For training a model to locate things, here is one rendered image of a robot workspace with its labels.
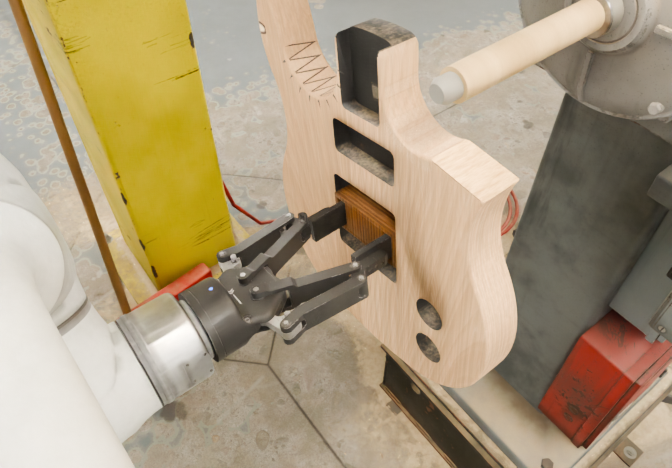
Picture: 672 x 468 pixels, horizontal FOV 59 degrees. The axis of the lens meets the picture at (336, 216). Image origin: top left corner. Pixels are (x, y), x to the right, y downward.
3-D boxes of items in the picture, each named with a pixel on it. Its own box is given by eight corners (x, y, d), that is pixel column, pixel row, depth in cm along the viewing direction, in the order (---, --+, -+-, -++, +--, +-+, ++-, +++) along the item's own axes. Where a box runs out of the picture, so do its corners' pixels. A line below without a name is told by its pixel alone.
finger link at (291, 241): (252, 307, 60) (242, 302, 61) (313, 239, 67) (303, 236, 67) (245, 281, 57) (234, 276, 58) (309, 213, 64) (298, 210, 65)
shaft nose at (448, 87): (438, 75, 49) (456, 68, 47) (449, 101, 50) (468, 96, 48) (421, 83, 48) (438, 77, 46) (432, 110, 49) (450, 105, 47)
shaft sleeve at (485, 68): (570, 4, 57) (598, -7, 54) (581, 36, 57) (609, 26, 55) (434, 71, 50) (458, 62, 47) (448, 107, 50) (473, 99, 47)
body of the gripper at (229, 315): (186, 327, 61) (261, 283, 65) (225, 381, 56) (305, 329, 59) (165, 278, 56) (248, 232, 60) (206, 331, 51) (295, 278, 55)
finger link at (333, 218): (315, 242, 66) (311, 239, 66) (363, 213, 69) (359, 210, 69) (312, 222, 64) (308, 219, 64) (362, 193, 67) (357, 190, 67)
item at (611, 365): (606, 346, 137) (673, 248, 110) (654, 386, 131) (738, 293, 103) (535, 409, 127) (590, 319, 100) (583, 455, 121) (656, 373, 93)
